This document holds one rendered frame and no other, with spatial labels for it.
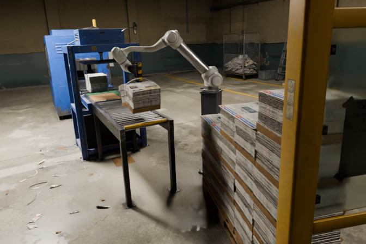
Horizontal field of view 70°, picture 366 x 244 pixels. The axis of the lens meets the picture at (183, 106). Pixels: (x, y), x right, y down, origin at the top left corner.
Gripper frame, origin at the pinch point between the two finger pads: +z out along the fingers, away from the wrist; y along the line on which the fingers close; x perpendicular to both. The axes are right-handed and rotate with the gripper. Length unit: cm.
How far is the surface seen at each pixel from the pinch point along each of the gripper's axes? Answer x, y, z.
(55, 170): 88, 134, -95
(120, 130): 29, 46, 23
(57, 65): 48, 39, -345
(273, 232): -9, 59, 169
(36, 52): 76, 64, -859
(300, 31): 17, -46, 191
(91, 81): 14, 46, -185
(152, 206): 11, 125, 42
